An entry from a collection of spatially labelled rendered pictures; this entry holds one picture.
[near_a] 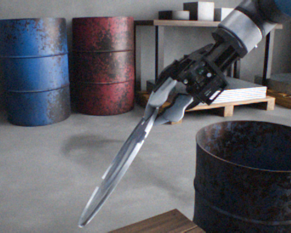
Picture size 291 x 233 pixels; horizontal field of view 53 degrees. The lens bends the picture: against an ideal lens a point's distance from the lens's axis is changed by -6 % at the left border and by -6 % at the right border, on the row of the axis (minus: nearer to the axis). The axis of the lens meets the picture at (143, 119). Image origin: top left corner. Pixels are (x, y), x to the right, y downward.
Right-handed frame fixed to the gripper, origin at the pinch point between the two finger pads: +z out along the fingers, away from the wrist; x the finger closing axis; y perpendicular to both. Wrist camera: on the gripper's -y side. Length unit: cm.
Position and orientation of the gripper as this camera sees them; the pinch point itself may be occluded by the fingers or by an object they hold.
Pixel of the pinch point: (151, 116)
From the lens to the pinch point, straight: 58.3
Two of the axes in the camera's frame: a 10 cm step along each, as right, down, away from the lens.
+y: 1.4, 3.0, -9.4
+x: 7.0, 6.4, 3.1
